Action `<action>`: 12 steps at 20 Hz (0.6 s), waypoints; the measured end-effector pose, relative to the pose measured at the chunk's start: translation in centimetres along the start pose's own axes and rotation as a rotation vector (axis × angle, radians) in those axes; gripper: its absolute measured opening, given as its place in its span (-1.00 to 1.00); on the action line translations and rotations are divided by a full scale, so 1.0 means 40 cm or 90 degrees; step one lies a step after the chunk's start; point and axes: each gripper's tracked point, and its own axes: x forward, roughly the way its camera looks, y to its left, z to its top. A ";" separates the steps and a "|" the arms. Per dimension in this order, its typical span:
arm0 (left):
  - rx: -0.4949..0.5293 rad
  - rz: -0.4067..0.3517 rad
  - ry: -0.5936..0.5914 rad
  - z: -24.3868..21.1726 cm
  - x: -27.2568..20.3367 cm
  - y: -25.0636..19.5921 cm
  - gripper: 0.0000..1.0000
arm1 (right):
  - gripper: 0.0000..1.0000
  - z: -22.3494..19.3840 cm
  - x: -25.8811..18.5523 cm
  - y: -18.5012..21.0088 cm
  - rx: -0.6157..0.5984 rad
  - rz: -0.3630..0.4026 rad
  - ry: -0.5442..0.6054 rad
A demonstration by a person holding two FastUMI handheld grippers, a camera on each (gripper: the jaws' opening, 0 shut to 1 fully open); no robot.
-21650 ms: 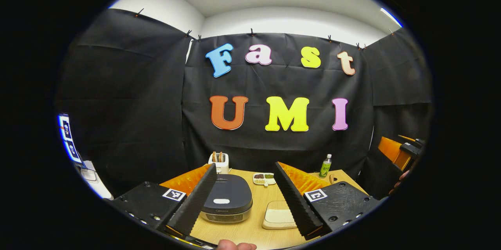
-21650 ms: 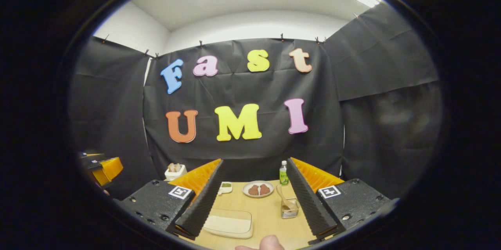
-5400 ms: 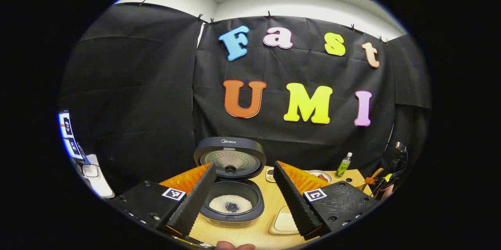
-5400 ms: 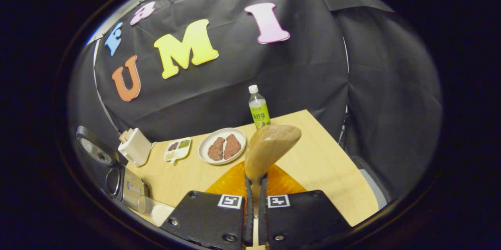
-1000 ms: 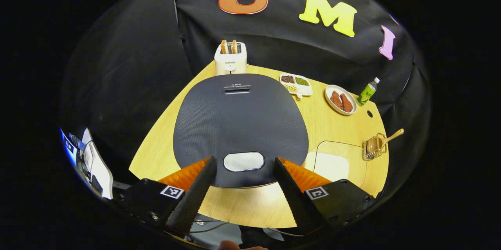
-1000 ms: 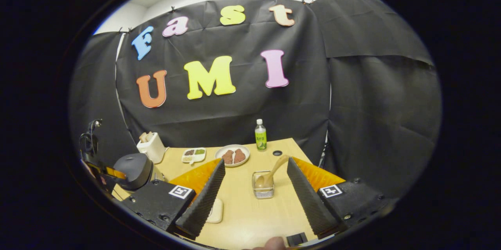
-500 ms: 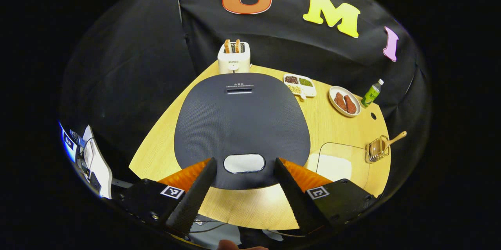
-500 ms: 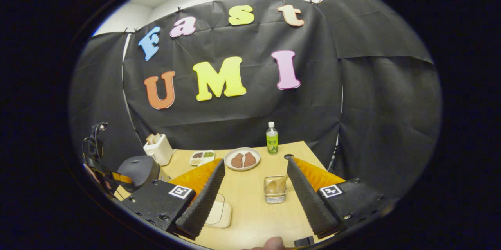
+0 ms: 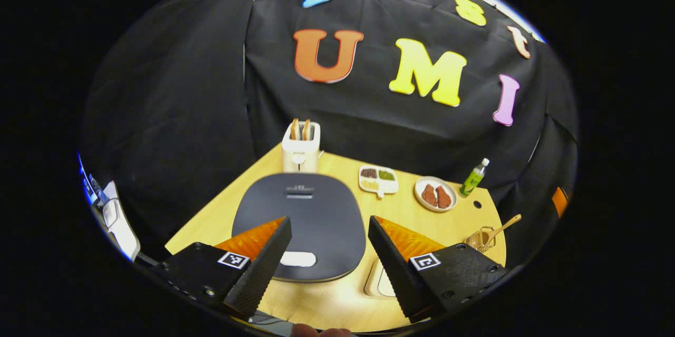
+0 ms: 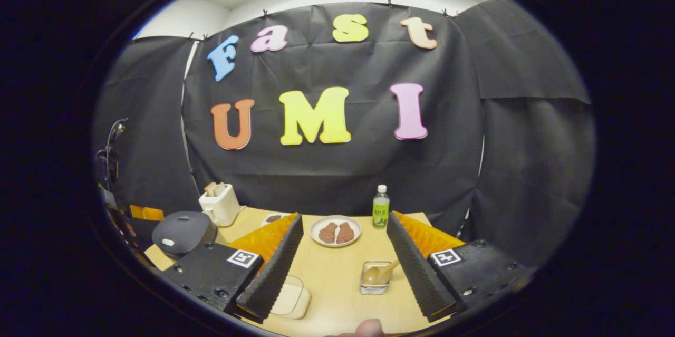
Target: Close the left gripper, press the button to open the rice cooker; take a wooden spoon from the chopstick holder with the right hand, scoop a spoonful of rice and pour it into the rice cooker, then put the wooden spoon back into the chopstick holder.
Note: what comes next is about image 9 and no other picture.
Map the white round plate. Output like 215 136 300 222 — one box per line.
414 176 458 213

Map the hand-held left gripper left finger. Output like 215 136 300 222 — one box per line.
153 216 292 322

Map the computer monitor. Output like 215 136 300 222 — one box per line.
78 152 106 206

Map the white divided bean dish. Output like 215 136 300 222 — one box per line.
359 165 400 199

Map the white side table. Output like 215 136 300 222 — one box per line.
100 180 142 262

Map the wooden spoon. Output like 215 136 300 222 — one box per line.
477 214 523 248

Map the black silver rice cooker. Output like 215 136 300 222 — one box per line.
232 172 367 283

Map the green drink bottle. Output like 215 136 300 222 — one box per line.
459 158 490 198

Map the black backdrop cloth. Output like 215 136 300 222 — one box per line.
79 0 578 269

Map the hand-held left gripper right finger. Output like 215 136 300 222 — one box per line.
368 215 509 323

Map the clear box of rice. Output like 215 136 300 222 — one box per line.
364 258 397 299

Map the metal wire chopstick holder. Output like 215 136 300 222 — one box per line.
465 227 497 253

